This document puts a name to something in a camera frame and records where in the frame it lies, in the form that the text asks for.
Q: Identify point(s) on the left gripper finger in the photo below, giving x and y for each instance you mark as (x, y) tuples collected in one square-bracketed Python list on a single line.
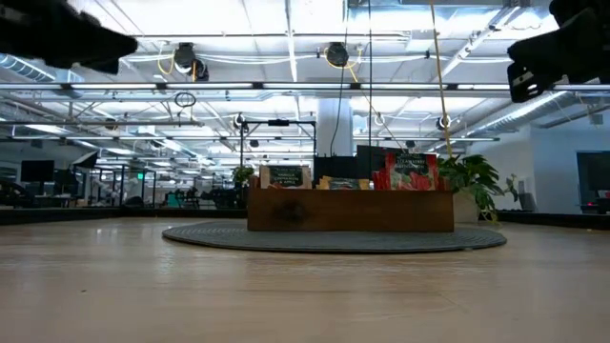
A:
[(57, 33)]

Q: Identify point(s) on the red tea packet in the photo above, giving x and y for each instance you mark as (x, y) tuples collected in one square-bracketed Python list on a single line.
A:
[(407, 174)]

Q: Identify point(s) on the orange tea packet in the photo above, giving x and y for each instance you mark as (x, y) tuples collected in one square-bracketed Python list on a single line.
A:
[(343, 183)]

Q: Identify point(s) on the wooden three-compartment tray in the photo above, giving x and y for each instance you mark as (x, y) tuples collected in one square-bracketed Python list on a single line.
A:
[(350, 212)]

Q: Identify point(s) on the black desk monitor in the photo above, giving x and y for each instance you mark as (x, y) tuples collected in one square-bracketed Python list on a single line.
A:
[(37, 170)]

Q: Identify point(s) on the green potted plant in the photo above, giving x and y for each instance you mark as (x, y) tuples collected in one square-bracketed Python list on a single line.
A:
[(472, 174)]

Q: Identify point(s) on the small background plant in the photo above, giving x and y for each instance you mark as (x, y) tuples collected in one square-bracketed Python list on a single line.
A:
[(243, 174)]

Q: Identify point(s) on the round grey woven mat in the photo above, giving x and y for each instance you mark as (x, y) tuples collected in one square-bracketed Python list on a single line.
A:
[(214, 236)]

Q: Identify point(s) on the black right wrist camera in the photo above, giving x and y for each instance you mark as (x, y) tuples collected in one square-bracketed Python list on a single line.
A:
[(524, 83)]

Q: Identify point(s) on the black wall screen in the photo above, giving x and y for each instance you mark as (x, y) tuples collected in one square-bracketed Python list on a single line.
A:
[(593, 171)]

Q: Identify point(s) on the black aluminium table frame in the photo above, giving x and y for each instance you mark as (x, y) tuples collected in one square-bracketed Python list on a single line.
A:
[(95, 215)]

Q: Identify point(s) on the black background rig frame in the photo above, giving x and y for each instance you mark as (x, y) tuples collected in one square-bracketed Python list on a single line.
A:
[(278, 122)]

